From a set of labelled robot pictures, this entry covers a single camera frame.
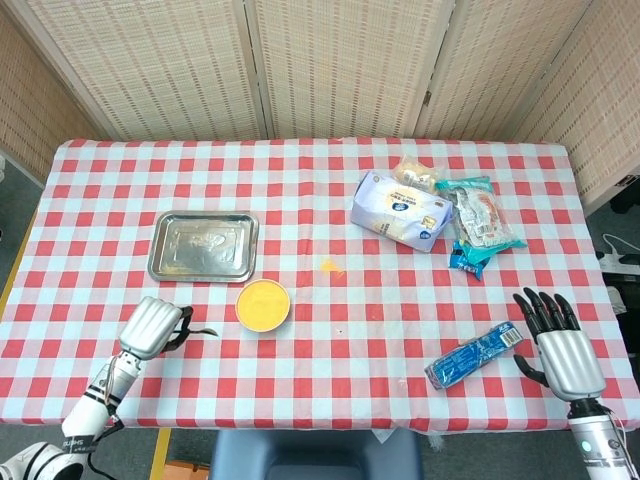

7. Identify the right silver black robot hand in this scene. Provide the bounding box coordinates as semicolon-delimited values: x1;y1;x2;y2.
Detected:
512;287;607;402

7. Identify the orange box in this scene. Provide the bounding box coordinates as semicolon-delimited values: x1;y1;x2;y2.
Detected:
164;459;211;480

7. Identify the white power strip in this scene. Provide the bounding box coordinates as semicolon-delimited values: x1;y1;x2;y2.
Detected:
598;252;640;274

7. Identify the black chair base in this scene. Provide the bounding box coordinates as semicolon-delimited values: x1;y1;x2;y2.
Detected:
609;187;640;214

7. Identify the teal clear snack bag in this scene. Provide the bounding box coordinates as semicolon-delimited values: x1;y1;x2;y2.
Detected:
433;175;529;264

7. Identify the white cable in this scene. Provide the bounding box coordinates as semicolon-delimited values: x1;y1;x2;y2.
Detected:
597;233;634;261

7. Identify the red white checkered tablecloth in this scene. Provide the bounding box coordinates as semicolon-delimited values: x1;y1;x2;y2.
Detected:
0;137;640;434

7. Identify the small blue snack packet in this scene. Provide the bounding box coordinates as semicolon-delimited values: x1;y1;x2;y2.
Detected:
448;240;489;282

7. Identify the light purple food bag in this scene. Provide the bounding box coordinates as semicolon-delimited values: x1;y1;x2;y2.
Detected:
349;170;455;254

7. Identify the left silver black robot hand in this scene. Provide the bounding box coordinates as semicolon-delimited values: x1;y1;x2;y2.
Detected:
117;295;195;362

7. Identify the bowl of yellow powder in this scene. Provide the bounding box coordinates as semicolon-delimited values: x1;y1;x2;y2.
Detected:
234;278;293;335

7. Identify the clear beige bread packet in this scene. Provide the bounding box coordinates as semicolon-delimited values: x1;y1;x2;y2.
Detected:
390;153;444;195

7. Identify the beige woven folding screen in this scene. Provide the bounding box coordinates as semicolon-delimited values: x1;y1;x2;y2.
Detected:
0;0;640;216

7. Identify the black box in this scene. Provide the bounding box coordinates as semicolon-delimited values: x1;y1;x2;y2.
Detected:
602;272;640;316

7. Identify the dark blue chair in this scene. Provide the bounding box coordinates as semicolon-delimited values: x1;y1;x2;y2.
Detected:
208;428;425;480

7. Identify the rectangular stainless steel tray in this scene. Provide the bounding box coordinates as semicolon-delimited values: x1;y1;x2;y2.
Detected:
146;210;261;284

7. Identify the long blue biscuit package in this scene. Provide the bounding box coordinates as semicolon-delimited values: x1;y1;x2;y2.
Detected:
423;320;524;392

